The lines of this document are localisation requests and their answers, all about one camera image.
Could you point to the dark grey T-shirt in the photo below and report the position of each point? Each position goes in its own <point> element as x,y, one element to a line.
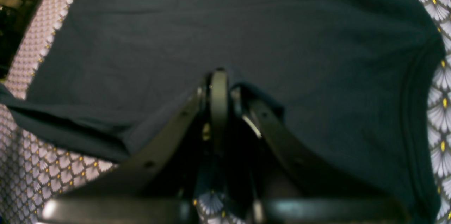
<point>349,79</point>

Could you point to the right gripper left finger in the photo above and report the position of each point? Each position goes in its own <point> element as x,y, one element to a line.
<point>156,185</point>

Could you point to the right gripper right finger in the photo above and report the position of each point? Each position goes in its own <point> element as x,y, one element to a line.
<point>290,184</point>

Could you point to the fan patterned tablecloth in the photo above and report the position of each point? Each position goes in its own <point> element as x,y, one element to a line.
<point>32,171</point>

